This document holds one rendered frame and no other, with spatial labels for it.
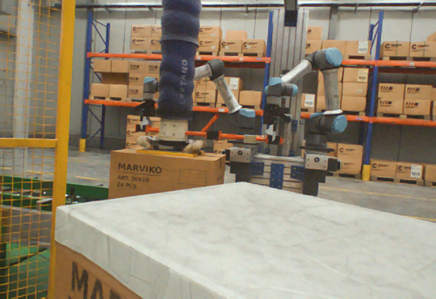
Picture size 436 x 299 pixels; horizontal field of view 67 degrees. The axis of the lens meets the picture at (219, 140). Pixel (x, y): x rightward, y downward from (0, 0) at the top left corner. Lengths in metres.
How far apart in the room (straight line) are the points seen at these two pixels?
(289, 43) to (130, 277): 2.36
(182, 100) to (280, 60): 0.94
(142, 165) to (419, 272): 1.64
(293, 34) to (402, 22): 8.61
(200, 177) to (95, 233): 1.42
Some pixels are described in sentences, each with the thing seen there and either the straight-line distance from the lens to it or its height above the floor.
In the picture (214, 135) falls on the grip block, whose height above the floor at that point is 1.07.
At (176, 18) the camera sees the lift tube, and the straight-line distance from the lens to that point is 1.98.
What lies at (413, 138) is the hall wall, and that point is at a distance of 10.78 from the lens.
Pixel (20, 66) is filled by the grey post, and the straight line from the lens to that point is 4.74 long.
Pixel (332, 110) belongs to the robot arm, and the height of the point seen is 1.28.
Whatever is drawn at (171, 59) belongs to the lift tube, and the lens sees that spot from 1.95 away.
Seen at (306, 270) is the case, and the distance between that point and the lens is 0.32.
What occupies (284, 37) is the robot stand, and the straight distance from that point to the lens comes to 2.60.
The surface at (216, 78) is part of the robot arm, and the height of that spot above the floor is 1.47.
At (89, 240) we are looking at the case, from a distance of 0.41.
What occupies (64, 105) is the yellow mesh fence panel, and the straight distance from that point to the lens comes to 1.81.
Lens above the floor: 1.14
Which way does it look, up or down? 3 degrees down
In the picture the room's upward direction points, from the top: 4 degrees clockwise
